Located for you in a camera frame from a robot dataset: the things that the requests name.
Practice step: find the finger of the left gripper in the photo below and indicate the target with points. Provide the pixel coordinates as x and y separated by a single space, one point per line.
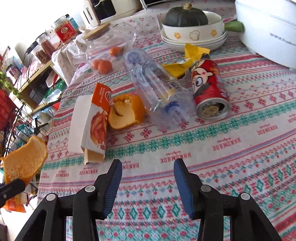
10 190

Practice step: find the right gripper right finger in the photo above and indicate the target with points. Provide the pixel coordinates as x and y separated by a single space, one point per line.
188 185

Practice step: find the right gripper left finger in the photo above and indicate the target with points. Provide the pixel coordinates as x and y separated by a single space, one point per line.
107 185

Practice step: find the white orange food carton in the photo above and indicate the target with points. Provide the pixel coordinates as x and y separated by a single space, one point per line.
88 128

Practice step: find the red cartoon drink can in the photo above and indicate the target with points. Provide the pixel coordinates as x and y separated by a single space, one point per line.
209 93

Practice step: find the orange peel piece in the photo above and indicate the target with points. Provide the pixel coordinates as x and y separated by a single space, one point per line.
126 110

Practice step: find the patterned striped tablecloth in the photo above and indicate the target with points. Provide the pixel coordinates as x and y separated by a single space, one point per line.
252 150

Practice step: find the clear plastic bottle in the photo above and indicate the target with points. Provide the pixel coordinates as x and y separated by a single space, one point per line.
168 104

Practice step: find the wooden shelf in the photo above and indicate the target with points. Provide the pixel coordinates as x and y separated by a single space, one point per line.
28 76

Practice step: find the yellow crumpled wrapper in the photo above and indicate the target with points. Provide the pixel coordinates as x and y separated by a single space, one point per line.
192 54

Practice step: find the glass jar with wooden lid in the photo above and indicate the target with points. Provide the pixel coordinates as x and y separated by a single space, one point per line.
100 40

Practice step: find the stacked white plates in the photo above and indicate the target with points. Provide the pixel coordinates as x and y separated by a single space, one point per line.
180 46

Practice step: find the spice jar with red contents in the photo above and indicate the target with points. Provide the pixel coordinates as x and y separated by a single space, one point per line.
44 48

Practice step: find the red labelled glass jar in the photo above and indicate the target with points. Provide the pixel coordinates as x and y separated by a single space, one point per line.
64 30

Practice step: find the floral cloth under appliances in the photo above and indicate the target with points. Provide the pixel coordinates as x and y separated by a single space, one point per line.
143 23

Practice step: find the dark green kabocha squash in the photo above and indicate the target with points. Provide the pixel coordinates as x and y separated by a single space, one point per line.
185 16

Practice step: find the cream air fryer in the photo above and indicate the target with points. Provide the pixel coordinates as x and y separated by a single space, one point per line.
94 13

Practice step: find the white electric cooking pot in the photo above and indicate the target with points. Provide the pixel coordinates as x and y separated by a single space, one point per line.
269 29

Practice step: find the black wire rack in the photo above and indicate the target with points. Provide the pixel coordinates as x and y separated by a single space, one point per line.
17 125

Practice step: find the white bowl with green handle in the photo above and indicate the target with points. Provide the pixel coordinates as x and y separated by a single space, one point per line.
215 29

